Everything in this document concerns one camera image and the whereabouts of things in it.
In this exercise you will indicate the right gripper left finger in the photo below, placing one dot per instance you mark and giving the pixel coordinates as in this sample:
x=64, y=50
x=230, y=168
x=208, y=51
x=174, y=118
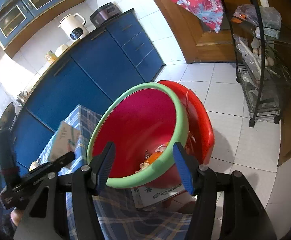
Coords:
x=45, y=216

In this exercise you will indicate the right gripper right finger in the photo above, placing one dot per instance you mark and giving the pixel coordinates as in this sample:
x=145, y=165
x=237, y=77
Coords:
x=244, y=216

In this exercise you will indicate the white paper box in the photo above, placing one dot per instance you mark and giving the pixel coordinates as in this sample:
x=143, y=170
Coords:
x=65, y=140

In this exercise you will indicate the orange mesh net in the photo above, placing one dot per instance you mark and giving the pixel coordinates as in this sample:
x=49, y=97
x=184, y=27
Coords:
x=151, y=157

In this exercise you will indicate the blue kitchen cabinets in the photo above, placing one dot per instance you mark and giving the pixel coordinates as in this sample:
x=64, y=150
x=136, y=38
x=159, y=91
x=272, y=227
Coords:
x=92, y=73

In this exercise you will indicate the left hand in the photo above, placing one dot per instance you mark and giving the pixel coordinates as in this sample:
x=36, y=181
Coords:
x=16, y=216

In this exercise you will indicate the garlic bulb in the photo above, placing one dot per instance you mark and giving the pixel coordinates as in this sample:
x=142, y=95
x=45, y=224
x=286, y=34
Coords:
x=34, y=165

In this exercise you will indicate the black wok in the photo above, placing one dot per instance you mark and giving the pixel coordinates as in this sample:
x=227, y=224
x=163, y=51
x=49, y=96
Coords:
x=8, y=116

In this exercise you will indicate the blue plaid tablecloth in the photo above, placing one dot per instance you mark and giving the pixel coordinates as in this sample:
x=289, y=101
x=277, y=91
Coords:
x=116, y=212

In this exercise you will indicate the steel teapot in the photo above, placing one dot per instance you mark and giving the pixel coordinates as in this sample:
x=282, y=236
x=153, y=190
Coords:
x=22, y=97

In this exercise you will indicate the red plastic stool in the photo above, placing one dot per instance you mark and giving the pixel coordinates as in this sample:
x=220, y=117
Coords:
x=200, y=141

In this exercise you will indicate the cardboard box under bucket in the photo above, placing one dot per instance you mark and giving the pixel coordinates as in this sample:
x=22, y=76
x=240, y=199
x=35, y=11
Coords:
x=145, y=196

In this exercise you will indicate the yellow labelled jar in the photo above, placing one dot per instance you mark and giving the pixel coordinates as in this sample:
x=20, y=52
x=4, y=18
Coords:
x=50, y=57

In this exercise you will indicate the red bucket green rim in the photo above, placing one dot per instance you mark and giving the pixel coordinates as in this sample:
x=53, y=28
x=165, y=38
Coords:
x=146, y=118

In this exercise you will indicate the white bowl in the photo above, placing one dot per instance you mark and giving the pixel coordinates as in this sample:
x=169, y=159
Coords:
x=61, y=50

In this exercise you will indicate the white electric kettle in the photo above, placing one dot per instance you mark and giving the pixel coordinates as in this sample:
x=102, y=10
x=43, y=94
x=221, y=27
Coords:
x=73, y=26

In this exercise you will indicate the wooden door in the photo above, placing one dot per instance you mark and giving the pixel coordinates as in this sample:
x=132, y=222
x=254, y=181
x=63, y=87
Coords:
x=197, y=43

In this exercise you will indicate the dark rice cooker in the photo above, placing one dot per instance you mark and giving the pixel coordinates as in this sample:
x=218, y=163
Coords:
x=104, y=13

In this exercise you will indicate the upper wall cabinets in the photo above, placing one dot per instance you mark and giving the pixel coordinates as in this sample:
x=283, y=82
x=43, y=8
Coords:
x=21, y=19

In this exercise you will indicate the black wire rack cart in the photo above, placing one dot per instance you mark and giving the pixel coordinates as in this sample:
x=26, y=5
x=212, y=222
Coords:
x=261, y=36

